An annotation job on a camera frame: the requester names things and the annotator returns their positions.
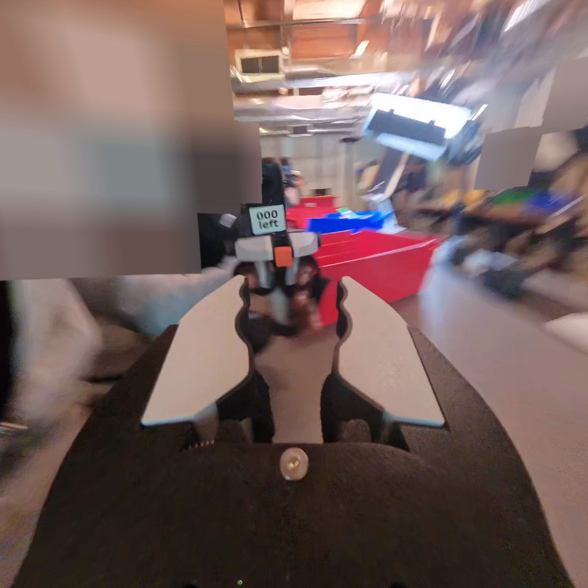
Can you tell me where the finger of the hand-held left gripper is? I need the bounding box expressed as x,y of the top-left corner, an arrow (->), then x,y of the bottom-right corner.
234,237 -> 275,262
292,231 -> 321,258

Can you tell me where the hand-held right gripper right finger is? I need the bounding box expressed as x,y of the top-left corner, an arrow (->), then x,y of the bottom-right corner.
320,275 -> 446,444

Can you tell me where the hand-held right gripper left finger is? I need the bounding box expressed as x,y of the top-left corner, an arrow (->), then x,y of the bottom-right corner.
141,275 -> 275,443

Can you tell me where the person's left hand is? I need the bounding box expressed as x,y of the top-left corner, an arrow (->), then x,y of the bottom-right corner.
292,264 -> 330,334

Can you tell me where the small red plastic bin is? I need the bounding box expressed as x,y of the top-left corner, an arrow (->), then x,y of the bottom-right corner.
286,195 -> 341,230

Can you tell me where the blue plastic bin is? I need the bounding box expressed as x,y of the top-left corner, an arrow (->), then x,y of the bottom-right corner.
306,210 -> 387,235

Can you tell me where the large red plastic bin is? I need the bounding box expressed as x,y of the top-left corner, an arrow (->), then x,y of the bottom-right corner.
315,230 -> 444,328

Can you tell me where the white ceiling air vent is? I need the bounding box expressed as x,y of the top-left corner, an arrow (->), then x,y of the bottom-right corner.
234,48 -> 285,77

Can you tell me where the hanging ceiling light panel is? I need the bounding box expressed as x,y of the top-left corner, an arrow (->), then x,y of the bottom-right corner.
362,93 -> 475,161

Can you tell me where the silver ventilation duct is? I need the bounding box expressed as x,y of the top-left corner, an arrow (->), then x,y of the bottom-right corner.
231,73 -> 396,121

